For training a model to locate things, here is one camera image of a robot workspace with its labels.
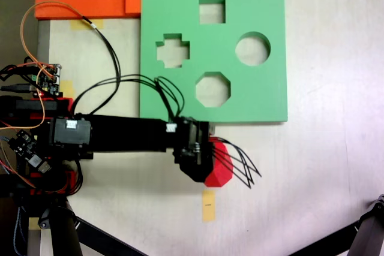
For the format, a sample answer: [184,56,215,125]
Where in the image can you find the red octagonal pillar block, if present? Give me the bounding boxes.
[203,137,235,188]

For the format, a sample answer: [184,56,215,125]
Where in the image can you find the yellow tape with print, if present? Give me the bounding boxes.
[202,189,216,222]

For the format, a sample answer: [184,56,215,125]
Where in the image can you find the green shape sorting board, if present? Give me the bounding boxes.
[139,0,289,125]

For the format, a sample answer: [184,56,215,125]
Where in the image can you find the thin black tripod strut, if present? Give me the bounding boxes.
[286,221,362,256]
[73,215,149,256]

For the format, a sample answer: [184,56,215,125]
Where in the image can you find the green circuit board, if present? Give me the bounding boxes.
[25,63,63,97]

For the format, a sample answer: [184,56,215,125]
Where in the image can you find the small black circuit board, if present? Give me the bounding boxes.
[8,129,52,175]

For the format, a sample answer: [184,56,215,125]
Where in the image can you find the notched black tripod leg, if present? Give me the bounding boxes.
[358,194,384,256]

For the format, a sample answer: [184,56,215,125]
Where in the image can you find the black gripper wires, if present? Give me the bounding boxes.
[211,137,263,190]

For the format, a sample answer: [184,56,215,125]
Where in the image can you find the black servo cable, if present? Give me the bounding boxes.
[71,74,185,119]

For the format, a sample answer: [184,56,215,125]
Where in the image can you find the thin black cable white connector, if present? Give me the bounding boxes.
[80,15,122,116]

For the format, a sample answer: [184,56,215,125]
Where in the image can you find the black USB cable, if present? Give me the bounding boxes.
[0,83,32,94]

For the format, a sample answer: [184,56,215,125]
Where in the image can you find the blue white braided cable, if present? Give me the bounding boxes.
[11,204,26,255]

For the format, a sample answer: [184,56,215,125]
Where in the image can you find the orange cable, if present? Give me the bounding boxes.
[0,0,94,132]

